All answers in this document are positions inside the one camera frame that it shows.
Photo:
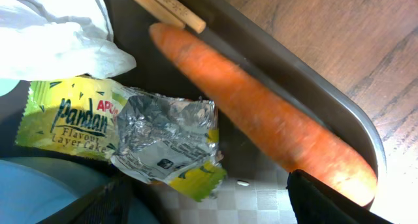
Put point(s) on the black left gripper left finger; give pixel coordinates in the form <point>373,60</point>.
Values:
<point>106,204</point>

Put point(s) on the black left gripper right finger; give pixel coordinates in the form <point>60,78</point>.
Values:
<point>314,202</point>

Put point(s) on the dark blue large bowl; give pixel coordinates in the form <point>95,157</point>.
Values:
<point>34,188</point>

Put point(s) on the light blue plastic cup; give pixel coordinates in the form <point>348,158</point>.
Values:
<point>7,85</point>

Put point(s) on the green foil snack wrapper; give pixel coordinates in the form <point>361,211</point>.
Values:
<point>150,137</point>

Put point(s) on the orange carrot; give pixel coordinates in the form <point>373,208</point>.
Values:
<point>281,131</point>

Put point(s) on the crumpled white tissue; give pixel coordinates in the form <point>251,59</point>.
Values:
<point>52,39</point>

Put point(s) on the left wooden chopstick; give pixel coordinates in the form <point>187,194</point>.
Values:
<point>160,12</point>

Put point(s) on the wooden chopstick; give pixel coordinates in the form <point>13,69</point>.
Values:
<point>184,14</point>
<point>160,12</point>

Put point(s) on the right wooden chopstick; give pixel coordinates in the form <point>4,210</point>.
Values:
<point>184,14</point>

